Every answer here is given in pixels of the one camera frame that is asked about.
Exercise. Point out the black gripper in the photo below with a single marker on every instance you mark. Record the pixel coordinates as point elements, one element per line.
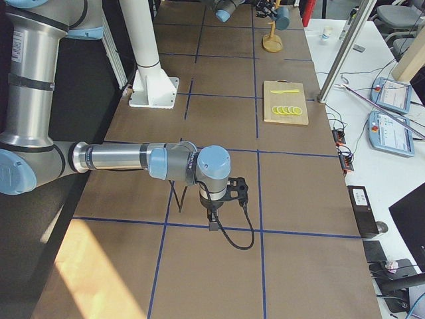
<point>212,205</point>
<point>264,7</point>

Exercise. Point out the dark blue ribbed mug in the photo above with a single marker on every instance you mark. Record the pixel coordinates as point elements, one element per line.
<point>282,21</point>

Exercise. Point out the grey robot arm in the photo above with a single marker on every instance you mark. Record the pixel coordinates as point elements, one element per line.
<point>32,153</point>
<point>223,9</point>

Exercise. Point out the wooden cup storage rack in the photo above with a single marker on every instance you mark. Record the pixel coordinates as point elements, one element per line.
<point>272,43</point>

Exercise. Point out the white paper cup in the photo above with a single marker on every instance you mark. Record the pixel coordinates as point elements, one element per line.
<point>326,34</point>

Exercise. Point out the yellow plastic knife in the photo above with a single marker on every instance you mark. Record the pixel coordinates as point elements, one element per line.
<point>292,91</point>

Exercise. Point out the bamboo cutting board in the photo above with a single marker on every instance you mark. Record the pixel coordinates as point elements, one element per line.
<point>284,103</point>

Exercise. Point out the black box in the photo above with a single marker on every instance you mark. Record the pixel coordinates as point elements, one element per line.
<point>362,211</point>

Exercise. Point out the teach pendant tablet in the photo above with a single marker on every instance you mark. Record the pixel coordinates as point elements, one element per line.
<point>387,135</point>
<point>392,95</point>

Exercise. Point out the aluminium frame post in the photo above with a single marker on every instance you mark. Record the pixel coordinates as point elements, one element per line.
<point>353,32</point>

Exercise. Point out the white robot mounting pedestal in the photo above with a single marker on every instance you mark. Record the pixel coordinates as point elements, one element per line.
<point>152,87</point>

